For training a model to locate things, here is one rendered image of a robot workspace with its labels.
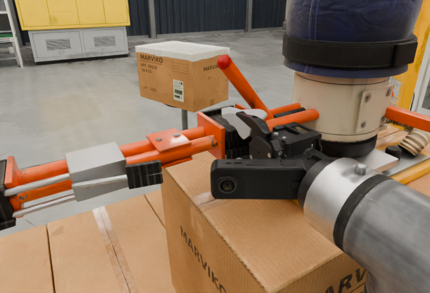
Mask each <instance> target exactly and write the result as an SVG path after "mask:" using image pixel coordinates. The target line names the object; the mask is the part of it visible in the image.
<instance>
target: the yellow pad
mask: <svg viewBox="0 0 430 293"><path fill-rule="evenodd" d="M398 145H400V142H395V143H392V144H390V145H387V146H384V147H382V148H379V149H377V150H380V151H382V152H384V153H386V154H389V155H391V156H393V157H396V158H398V159H399V160H398V163H397V165H396V166H393V167H391V168H389V169H387V170H384V171H382V172H380V173H382V174H384V175H386V176H388V177H390V178H392V179H394V180H396V181H398V182H400V183H402V184H407V183H409V182H411V181H413V180H415V179H417V178H419V177H421V176H423V175H425V174H427V173H429V172H430V154H429V153H426V152H423V151H421V152H419V153H418V155H416V156H413V155H411V154H409V153H408V152H407V151H404V150H402V149H401V148H400V147H398ZM291 201H293V202H294V203H295V204H296V205H298V206H299V203H298V200H291ZM299 207H300V206H299Z"/></svg>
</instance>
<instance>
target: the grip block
mask: <svg viewBox="0 0 430 293"><path fill-rule="evenodd" d="M225 107H234V106H233V105H230V106H225ZM225 107H219V108H216V109H210V110H206V111H201V112H197V125H198V127H200V126H202V127H203V128H204V129H205V134H206V135H205V136H210V135H215V137H216V138H217V140H218V147H217V148H215V149H212V150H208V152H209V153H211V154H212V155H213V156H214V157H215V158H216V159H225V155H227V159H236V158H238V157H241V156H244V155H250V146H249V142H251V140H252V139H253V138H248V139H243V138H242V137H240V135H239V133H238V131H237V130H236V128H235V127H233V126H231V125H230V124H229V123H228V121H227V120H225V119H223V118H222V114H221V109H222V108H225ZM235 108H237V109H240V110H243V109H249V108H247V107H245V106H243V105H241V104H239V103H237V104H235Z"/></svg>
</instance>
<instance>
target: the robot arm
mask: <svg viewBox="0 0 430 293"><path fill-rule="evenodd" d="M221 114H222V118H223V119H225V120H227V121H228V123H229V124H230V125H231V126H233V127H235V128H236V130H237V131H238V133H239V135H240V137H242V138H243V139H248V138H253V139H252V140H251V142H249V146H250V155H244V156H241V157H238V158H236V159H227V155H225V159H215V160H214V161H213V162H212V164H211V173H210V177H211V194H212V196H213V198H215V199H245V200H298V203H299V206H300V207H301V208H302V209H303V210H304V218H305V220H306V222H307V223H308V224H309V225H310V226H311V227H312V228H314V229H315V230H317V231H318V232H319V233H320V234H321V235H323V236H324V237H325V238H327V240H329V241H330V242H332V243H333V244H334V245H336V247H338V248H339V249H341V250H342V251H343V252H344V253H345V254H346V255H348V256H349V257H350V258H352V259H353V260H354V261H355V262H356V263H358V264H359V265H360V266H362V267H363V268H364V269H365V270H367V275H366V280H365V286H364V289H363V293H430V197H429V196H427V195H425V194H423V193H421V192H419V191H417V190H415V189H413V188H411V187H408V186H406V185H404V184H402V183H400V182H398V181H396V180H394V179H392V178H390V177H388V176H386V175H384V174H382V173H380V172H378V171H376V170H374V169H372V168H370V167H368V166H366V165H365V164H364V163H360V162H358V161H356V160H354V159H352V158H347V157H343V158H340V159H337V160H336V159H334V158H331V157H329V156H327V155H325V154H323V153H321V152H322V146H321V136H322V134H320V133H318V132H316V131H314V130H312V129H309V128H308V127H305V126H303V125H301V124H299V123H297V122H291V123H287V124H283V125H278V126H275V127H273V131H272V132H271V131H270V130H269V127H268V125H267V123H266V122H265V121H264V119H265V118H266V117H267V113H266V112H265V111H263V110H261V109H243V110H240V109H237V108H234V107H225V108H222V109H221ZM294 127H301V128H302V129H305V130H306V131H308V132H306V133H302V132H300V131H297V130H296V129H293V128H294ZM316 142H317V146H316V149H315V144H316Z"/></svg>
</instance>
